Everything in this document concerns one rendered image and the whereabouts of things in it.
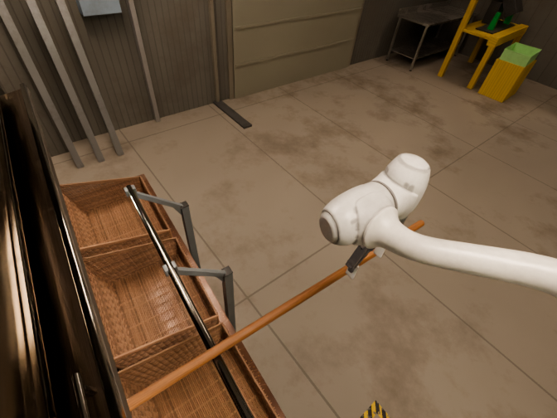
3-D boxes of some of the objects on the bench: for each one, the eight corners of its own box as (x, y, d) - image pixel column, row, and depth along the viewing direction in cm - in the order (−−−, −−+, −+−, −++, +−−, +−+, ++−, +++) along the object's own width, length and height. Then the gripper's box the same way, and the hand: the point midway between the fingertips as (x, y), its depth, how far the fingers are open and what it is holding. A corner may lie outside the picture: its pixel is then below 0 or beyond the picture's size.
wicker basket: (177, 551, 104) (161, 563, 84) (124, 395, 134) (104, 376, 114) (292, 447, 125) (300, 437, 105) (224, 332, 155) (221, 307, 135)
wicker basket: (90, 282, 169) (69, 252, 149) (70, 216, 199) (50, 184, 179) (176, 245, 190) (168, 215, 170) (146, 191, 220) (136, 159, 200)
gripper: (365, 252, 77) (346, 294, 92) (422, 211, 88) (396, 254, 104) (343, 233, 81) (328, 276, 96) (400, 196, 92) (379, 240, 108)
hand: (364, 263), depth 99 cm, fingers open, 13 cm apart
